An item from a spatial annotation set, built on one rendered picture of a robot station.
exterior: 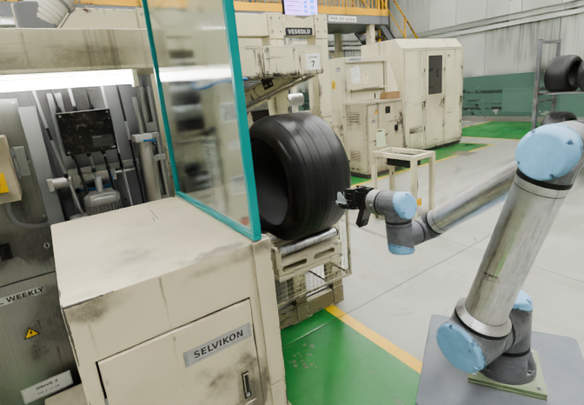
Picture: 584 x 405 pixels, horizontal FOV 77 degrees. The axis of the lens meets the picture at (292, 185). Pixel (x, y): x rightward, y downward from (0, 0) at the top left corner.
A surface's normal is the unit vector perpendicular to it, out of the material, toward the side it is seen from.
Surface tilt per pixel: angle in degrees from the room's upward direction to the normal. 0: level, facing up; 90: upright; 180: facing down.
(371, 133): 90
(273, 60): 90
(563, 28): 90
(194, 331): 90
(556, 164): 81
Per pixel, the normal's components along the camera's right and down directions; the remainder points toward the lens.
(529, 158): -0.82, 0.07
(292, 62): 0.56, 0.16
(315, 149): 0.43, -0.36
